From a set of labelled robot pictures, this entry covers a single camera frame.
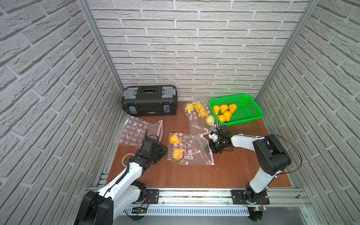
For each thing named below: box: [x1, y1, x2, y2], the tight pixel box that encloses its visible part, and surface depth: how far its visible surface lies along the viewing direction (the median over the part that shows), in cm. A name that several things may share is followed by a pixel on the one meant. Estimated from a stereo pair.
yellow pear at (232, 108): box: [228, 103, 238, 114], surface depth 112 cm
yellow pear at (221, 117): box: [217, 114, 226, 123], surface depth 103 cm
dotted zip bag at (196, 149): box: [166, 132, 215, 166], surface depth 85 cm
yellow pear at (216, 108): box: [212, 105, 220, 116], surface depth 109 cm
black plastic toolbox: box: [121, 85, 179, 118], surface depth 102 cm
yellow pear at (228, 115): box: [222, 110, 232, 123], surface depth 105 cm
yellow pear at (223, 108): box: [219, 104, 229, 114], surface depth 112 cm
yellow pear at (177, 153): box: [172, 147, 184, 161], surface depth 86 cm
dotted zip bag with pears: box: [118, 115, 164, 149], surface depth 99 cm
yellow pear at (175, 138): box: [169, 134, 181, 145], surface depth 93 cm
